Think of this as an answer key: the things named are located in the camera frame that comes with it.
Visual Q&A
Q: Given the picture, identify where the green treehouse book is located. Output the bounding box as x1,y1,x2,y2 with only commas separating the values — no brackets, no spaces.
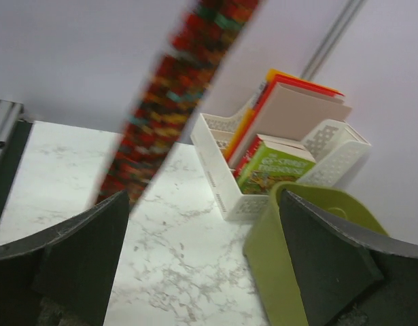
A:
236,140,315,194

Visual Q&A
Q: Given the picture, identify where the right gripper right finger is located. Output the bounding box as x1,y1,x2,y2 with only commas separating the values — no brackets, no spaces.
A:
280,190,418,325

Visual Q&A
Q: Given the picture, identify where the red white book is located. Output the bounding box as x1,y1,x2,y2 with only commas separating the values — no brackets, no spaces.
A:
232,134,273,179

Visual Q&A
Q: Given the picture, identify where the olive green plastic bin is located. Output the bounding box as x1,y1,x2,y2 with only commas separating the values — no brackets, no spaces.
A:
243,181,387,325

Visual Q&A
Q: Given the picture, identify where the orange red folder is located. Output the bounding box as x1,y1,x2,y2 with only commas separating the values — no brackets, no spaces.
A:
223,69,345,162

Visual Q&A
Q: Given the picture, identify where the red patterned tie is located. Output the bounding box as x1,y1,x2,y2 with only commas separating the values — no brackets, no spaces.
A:
95,0,261,208

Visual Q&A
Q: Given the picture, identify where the white plastic file rack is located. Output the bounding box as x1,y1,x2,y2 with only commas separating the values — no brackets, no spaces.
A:
190,98,371,222

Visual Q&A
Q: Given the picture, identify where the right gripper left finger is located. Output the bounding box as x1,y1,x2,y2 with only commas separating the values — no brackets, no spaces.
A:
0,191,129,325

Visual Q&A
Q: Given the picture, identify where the beige folder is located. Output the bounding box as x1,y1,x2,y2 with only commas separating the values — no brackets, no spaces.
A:
228,84,352,168

